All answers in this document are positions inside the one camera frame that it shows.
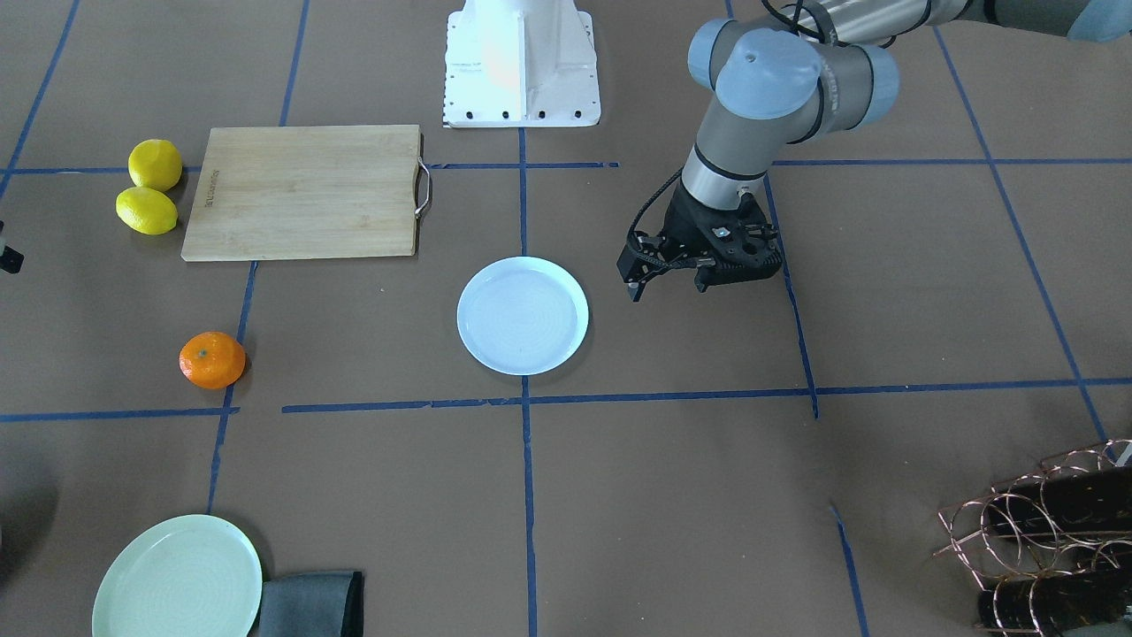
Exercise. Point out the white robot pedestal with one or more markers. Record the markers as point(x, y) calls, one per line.
point(520, 64)

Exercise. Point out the dark wine bottle front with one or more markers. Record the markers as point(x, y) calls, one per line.
point(1081, 604)

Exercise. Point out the dark wine bottle middle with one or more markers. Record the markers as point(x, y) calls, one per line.
point(1091, 507)

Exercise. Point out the orange mandarin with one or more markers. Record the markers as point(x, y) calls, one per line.
point(212, 360)

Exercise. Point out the yellow lemon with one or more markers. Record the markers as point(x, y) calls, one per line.
point(155, 164)
point(146, 210)

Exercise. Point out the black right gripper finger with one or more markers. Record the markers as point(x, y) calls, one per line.
point(11, 260)

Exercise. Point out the dark wine bottle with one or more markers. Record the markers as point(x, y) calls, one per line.
point(1091, 507)
point(1081, 604)

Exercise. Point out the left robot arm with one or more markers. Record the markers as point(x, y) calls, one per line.
point(807, 69)

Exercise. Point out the light blue plate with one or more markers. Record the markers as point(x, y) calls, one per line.
point(522, 316)

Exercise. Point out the light green plate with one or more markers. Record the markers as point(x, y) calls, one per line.
point(193, 575)

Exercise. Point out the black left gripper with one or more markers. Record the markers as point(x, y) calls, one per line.
point(685, 221)

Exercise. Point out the bamboo cutting board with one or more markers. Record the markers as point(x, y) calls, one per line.
point(322, 192)

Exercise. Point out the copper wire bottle rack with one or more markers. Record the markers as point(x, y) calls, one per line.
point(1049, 550)

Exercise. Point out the dark grey folded cloth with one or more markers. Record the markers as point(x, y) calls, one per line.
point(313, 604)

